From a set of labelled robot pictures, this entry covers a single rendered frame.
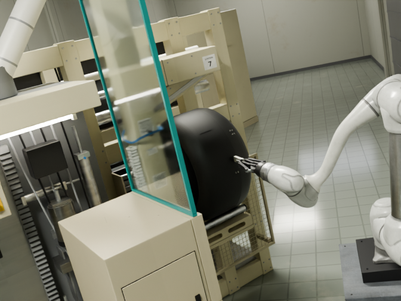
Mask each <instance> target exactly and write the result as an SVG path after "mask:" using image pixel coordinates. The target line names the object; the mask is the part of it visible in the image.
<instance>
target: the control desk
mask: <svg viewBox="0 0 401 301"><path fill-rule="evenodd" d="M58 225H59V228H60V231H61V234H62V237H63V240H64V243H65V246H66V249H67V253H68V255H69V259H70V262H71V264H72V268H73V271H74V273H75V277H76V280H77V282H78V286H79V289H80V291H81V295H82V298H83V300H84V301H223V300H222V299H223V298H222V295H221V291H220V286H219V283H218V278H217V274H216V271H215V266H214V261H213V258H212V254H211V249H210V246H209V241H208V237H207V234H206V229H205V224H204V221H203V217H202V214H201V213H198V212H197V216H195V217H192V216H189V215H187V214H184V213H182V212H180V211H177V210H175V209H173V208H171V207H168V206H166V205H163V204H161V203H159V202H156V201H154V200H152V199H150V198H147V197H145V196H142V195H140V194H138V193H135V192H133V191H132V192H130V193H127V194H125V195H122V196H120V197H117V198H115V199H113V200H110V201H108V202H105V203H103V204H100V205H98V206H96V207H93V208H90V209H88V210H86V211H83V212H81V213H78V214H76V215H74V216H71V217H68V218H66V219H64V220H61V221H59V222H58Z"/></svg>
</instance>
